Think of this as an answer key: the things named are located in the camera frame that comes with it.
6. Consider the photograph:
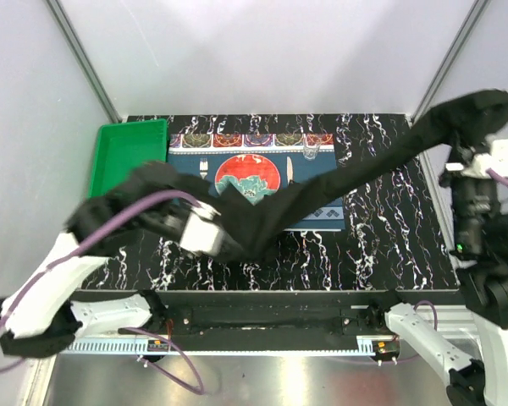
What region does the red floral plate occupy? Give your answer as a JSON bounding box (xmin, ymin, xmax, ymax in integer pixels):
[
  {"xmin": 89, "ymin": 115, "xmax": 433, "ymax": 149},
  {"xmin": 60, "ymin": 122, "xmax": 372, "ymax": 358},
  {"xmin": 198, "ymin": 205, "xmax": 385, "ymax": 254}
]
[{"xmin": 214, "ymin": 153, "xmax": 281, "ymax": 204}]

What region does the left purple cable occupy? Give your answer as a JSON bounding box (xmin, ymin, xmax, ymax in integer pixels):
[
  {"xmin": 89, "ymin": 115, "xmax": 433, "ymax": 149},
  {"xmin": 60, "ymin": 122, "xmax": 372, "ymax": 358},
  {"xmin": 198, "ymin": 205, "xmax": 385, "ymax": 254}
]
[{"xmin": 0, "ymin": 189, "xmax": 208, "ymax": 397}]

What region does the black button shirt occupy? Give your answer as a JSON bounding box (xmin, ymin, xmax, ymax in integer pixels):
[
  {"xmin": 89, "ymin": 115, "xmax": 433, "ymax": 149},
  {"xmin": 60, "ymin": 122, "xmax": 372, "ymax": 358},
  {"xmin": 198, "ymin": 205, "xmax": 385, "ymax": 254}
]
[{"xmin": 65, "ymin": 90, "xmax": 508, "ymax": 261}]

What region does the silver fork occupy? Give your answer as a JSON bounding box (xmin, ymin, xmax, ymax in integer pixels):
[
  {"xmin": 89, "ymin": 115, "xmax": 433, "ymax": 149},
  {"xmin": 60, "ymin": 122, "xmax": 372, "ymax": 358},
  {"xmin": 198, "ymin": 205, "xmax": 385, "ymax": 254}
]
[{"xmin": 199, "ymin": 158, "xmax": 208, "ymax": 179}]

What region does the silver table knife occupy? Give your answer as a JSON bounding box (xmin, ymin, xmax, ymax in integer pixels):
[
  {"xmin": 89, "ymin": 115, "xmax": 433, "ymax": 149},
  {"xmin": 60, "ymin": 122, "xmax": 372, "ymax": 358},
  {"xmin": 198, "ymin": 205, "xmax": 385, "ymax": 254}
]
[{"xmin": 286, "ymin": 156, "xmax": 294, "ymax": 184}]

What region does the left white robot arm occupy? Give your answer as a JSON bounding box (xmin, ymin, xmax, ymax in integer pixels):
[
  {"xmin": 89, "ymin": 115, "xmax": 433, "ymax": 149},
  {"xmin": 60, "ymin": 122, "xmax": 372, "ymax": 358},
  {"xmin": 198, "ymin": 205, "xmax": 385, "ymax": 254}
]
[{"xmin": 0, "ymin": 190, "xmax": 241, "ymax": 359}]

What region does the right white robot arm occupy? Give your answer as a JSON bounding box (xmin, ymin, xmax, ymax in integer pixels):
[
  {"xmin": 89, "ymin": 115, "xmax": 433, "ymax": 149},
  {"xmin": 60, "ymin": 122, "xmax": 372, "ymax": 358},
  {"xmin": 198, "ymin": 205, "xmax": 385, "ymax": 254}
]
[{"xmin": 367, "ymin": 140, "xmax": 508, "ymax": 405}]

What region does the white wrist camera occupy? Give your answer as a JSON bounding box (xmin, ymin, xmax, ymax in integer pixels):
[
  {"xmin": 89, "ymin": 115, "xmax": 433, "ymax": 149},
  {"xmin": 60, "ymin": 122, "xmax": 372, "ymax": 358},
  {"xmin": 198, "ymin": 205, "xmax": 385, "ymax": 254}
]
[
  {"xmin": 179, "ymin": 203, "xmax": 224, "ymax": 256},
  {"xmin": 444, "ymin": 139, "xmax": 508, "ymax": 178}
]

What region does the green plastic tray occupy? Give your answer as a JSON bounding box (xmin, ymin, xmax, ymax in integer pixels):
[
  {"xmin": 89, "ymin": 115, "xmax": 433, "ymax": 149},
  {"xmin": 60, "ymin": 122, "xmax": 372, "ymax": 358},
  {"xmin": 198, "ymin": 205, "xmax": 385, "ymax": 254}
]
[{"xmin": 88, "ymin": 119, "xmax": 168, "ymax": 198}]

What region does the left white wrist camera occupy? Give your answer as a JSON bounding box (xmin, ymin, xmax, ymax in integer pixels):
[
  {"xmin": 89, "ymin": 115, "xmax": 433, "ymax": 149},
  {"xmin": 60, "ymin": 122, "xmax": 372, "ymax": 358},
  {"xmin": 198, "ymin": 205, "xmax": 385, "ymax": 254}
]
[{"xmin": 179, "ymin": 203, "xmax": 224, "ymax": 256}]

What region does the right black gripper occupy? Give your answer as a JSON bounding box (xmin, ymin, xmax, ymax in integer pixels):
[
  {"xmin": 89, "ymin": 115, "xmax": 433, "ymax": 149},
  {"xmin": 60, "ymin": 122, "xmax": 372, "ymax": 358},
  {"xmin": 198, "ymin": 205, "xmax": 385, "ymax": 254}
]
[{"xmin": 437, "ymin": 125, "xmax": 499, "ymax": 254}]

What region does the clear drinking glass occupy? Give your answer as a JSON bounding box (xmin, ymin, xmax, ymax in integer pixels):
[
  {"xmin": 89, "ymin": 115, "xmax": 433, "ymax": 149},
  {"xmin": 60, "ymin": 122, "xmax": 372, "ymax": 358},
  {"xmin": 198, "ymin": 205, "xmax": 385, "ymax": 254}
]
[{"xmin": 302, "ymin": 134, "xmax": 322, "ymax": 161}]

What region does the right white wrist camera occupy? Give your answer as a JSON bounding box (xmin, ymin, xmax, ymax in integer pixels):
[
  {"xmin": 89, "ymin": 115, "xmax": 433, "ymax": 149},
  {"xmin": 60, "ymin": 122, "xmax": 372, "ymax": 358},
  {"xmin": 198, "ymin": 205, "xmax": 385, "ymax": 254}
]
[{"xmin": 444, "ymin": 139, "xmax": 508, "ymax": 178}]

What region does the blue patterned placemat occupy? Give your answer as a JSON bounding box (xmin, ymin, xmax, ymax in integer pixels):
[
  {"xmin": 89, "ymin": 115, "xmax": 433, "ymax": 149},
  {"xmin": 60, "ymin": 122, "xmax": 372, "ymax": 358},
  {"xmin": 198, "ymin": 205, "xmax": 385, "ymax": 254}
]
[{"xmin": 164, "ymin": 133, "xmax": 345, "ymax": 232}]

